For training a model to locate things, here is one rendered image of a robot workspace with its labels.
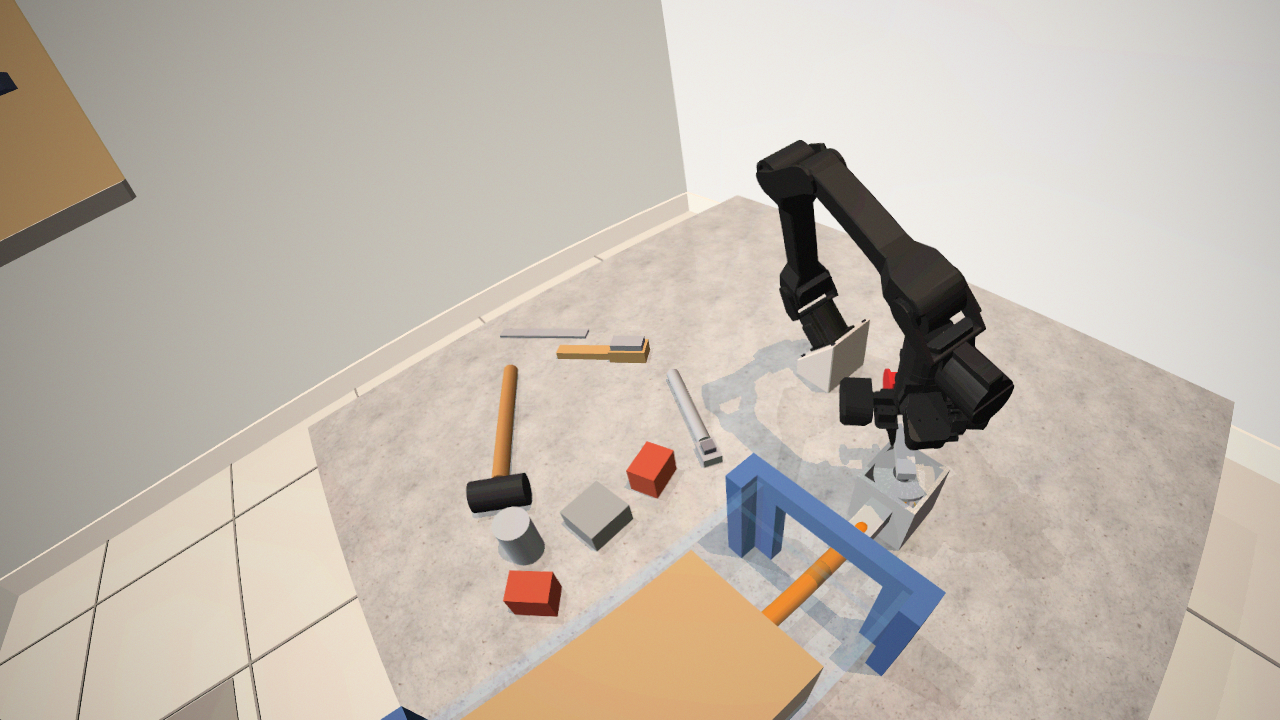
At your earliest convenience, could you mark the grey cylinder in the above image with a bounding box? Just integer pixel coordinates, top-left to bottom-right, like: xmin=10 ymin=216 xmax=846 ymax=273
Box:
xmin=492 ymin=506 xmax=545 ymax=566

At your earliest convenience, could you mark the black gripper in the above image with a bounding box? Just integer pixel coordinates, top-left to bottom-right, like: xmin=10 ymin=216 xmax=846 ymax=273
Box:
xmin=838 ymin=348 xmax=943 ymax=446

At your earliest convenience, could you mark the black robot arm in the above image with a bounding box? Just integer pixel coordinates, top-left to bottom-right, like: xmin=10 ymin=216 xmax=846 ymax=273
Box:
xmin=756 ymin=140 xmax=1015 ymax=450

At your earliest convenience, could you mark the blue u-shaped frame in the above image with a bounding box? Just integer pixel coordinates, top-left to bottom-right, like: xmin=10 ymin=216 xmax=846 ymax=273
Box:
xmin=742 ymin=454 xmax=946 ymax=607

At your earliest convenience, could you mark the black mallet with wooden handle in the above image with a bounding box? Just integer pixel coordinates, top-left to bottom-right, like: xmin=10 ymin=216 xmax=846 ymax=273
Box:
xmin=466 ymin=365 xmax=532 ymax=512

